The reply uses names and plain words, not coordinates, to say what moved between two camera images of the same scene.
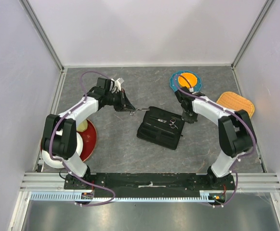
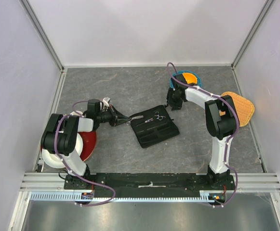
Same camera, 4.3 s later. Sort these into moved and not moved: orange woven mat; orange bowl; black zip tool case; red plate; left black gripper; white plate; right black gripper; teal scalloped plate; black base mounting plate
Moved: right black gripper; left black gripper; black zip tool case
Not moved: white plate; red plate; teal scalloped plate; black base mounting plate; orange woven mat; orange bowl
